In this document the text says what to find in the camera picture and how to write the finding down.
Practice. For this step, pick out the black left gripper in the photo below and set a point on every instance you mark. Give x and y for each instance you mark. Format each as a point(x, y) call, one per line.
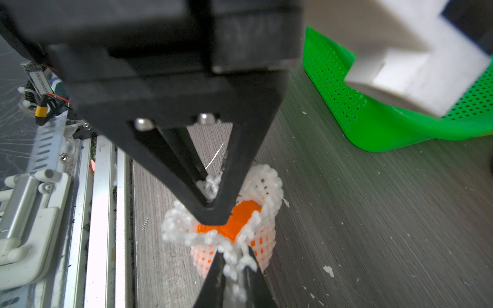
point(87, 41)

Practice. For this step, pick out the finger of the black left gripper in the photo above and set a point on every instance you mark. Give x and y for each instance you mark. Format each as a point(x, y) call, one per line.
point(227, 117)
point(181, 144)

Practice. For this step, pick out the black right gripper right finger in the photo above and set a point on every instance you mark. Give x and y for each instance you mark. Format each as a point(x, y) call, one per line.
point(257, 293)

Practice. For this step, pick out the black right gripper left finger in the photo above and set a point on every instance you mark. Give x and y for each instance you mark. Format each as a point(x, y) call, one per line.
point(212, 292)

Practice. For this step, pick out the netted orange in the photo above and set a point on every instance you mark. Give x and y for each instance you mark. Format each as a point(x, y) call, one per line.
point(248, 238)

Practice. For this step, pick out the green plastic basket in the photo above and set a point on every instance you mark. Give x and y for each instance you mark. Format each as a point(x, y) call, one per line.
point(375, 127)

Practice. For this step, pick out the white rectangular device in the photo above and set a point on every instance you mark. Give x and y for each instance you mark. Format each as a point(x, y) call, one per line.
point(32, 207)

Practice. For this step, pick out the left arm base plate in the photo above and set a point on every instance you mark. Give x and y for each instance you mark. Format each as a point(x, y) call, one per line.
point(84, 131)

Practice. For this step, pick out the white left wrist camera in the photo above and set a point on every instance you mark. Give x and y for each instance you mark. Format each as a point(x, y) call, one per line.
point(421, 56)

